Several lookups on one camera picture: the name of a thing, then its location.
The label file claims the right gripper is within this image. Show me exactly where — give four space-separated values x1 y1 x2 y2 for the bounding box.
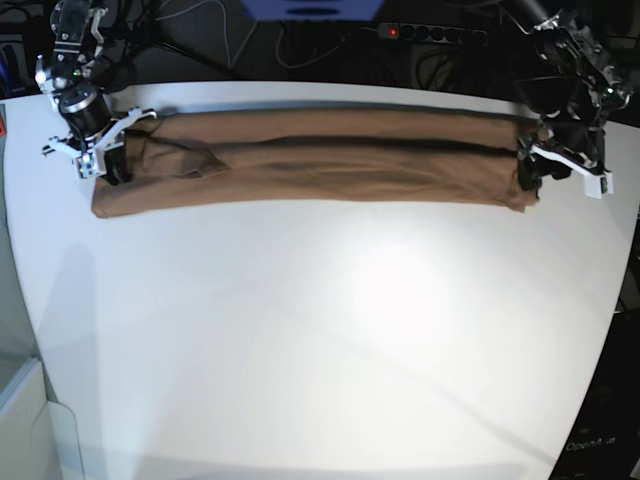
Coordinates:
42 107 157 186

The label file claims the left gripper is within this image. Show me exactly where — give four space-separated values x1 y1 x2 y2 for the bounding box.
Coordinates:
517 134 608 193

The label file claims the brown T-shirt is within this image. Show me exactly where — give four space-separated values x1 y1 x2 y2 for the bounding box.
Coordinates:
91 107 538 219

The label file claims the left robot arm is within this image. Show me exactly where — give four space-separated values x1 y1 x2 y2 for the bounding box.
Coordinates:
499 1 633 199

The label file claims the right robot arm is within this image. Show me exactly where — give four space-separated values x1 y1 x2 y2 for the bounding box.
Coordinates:
35 0 157 185

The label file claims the black power strip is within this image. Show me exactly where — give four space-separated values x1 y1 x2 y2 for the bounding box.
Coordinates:
375 22 489 47

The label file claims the blue box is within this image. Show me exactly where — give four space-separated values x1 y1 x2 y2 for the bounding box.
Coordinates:
242 0 384 21

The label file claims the white cabinet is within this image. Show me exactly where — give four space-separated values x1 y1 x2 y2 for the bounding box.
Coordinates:
1 357 85 479

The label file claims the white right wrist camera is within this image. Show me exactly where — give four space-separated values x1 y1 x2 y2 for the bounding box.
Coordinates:
74 151 107 180

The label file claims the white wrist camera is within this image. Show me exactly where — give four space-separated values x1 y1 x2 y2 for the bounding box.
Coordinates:
583 172 614 199
74 151 107 180

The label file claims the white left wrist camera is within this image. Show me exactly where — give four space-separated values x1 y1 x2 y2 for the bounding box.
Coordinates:
583 172 614 199

